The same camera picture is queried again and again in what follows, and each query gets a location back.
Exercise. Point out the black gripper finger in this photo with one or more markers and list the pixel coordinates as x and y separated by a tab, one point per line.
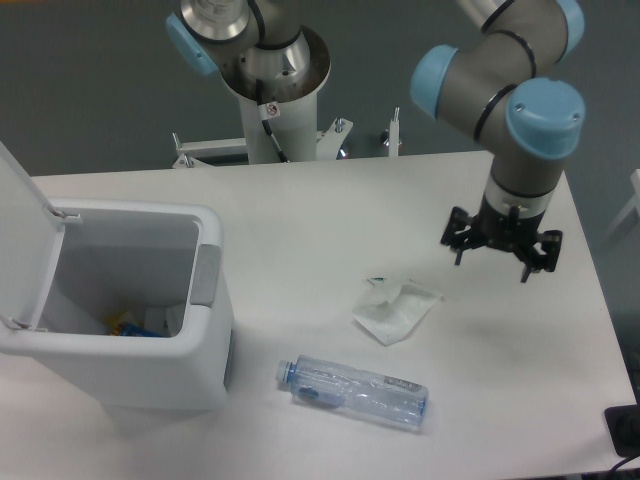
541	253
463	232

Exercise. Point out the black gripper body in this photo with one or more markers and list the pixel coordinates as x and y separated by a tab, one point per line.
507	232

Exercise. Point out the white trash can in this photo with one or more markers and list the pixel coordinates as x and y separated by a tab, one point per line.
125	300

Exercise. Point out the white trash can lid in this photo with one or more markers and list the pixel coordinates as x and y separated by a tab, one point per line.
32	233

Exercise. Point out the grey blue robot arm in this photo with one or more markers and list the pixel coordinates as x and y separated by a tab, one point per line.
498	94

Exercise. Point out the trash inside can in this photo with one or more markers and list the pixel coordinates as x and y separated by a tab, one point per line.
162	322

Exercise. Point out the crumpled white plastic wrapper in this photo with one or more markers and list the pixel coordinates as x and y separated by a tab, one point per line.
391	309

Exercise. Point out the white furniture piece right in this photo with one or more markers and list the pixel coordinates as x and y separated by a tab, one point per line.
631	207

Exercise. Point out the black device at edge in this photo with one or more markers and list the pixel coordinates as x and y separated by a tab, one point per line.
623	425

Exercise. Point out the clear plastic water bottle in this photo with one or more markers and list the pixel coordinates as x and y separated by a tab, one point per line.
334	386

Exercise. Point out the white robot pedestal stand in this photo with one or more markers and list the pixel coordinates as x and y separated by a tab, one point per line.
277	93

